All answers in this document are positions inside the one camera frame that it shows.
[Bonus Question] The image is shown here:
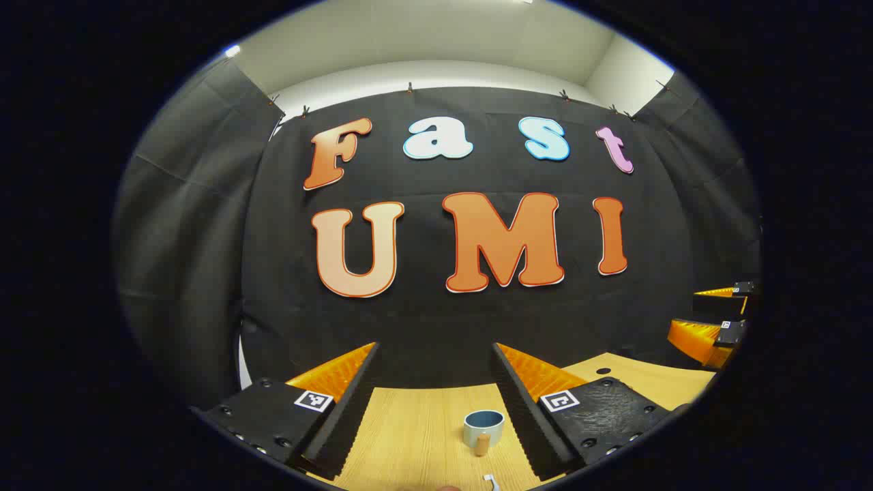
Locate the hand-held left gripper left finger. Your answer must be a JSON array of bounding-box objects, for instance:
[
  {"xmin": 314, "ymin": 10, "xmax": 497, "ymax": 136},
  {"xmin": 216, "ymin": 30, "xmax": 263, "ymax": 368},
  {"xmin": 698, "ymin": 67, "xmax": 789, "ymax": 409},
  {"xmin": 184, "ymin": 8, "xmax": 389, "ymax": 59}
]
[{"xmin": 191, "ymin": 341, "xmax": 381, "ymax": 481}]

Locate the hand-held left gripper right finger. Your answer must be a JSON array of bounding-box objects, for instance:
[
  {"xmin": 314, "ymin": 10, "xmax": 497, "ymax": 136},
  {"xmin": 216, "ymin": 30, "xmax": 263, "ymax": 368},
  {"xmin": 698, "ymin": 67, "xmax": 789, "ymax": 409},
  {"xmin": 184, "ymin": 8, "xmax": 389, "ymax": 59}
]
[{"xmin": 492, "ymin": 342, "xmax": 690, "ymax": 481}]

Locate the blue cup with wooden handle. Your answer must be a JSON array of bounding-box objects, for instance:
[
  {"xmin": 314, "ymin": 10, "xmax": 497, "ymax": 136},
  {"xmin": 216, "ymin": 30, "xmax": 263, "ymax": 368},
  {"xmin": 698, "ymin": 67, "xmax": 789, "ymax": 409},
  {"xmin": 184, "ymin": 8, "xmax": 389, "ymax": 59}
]
[{"xmin": 463, "ymin": 410, "xmax": 506, "ymax": 456}]

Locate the light wooden desktop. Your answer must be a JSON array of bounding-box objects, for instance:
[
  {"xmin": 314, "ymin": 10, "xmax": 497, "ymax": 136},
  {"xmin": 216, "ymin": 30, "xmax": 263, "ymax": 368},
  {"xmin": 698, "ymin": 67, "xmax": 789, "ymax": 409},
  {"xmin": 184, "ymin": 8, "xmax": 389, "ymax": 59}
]
[{"xmin": 307, "ymin": 351, "xmax": 717, "ymax": 491}]

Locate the black backdrop cloth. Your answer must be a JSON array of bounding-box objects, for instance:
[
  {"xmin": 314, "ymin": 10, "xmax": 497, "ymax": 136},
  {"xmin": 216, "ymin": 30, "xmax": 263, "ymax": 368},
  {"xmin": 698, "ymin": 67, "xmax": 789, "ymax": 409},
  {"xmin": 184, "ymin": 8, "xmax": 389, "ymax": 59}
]
[{"xmin": 113, "ymin": 58, "xmax": 763, "ymax": 410}]

